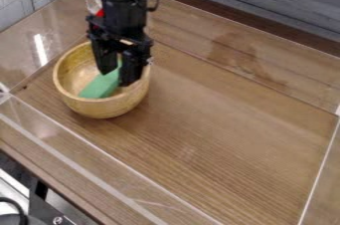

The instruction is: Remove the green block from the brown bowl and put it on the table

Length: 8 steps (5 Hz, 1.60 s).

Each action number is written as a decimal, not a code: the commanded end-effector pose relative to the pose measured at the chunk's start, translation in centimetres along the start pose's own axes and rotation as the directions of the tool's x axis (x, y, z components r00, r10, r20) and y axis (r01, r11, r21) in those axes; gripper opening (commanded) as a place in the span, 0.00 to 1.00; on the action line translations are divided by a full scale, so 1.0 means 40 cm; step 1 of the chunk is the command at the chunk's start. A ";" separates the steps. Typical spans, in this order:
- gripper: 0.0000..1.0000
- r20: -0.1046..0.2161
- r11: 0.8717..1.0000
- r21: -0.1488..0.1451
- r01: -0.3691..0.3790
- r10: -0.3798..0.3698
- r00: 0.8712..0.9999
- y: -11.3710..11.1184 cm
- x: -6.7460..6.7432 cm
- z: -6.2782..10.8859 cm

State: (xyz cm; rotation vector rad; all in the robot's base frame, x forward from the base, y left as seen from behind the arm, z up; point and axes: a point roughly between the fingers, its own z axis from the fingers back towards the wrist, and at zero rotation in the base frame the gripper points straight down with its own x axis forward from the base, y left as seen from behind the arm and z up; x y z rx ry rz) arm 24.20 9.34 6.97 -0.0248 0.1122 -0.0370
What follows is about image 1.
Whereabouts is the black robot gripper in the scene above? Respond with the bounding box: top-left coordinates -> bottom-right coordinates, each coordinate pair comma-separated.
87,0 -> 155,87

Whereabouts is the green rectangular block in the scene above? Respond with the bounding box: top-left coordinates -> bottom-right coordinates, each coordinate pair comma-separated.
79,60 -> 123,99

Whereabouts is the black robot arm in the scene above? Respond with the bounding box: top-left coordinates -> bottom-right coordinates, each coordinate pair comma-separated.
87,0 -> 160,87

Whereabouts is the light wooden bowl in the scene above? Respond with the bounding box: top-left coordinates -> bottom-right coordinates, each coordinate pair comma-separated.
53,42 -> 152,118

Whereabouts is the red plush strawberry toy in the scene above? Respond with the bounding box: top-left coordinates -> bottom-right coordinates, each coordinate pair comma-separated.
96,9 -> 105,17

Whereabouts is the clear acrylic enclosure wall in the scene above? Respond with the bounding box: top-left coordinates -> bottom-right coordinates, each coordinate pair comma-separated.
0,0 -> 340,225

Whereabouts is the black table leg bracket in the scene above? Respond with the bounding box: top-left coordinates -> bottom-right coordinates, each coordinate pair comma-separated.
28,180 -> 77,225

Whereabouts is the black cable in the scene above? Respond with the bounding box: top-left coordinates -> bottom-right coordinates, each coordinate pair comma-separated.
0,197 -> 29,225

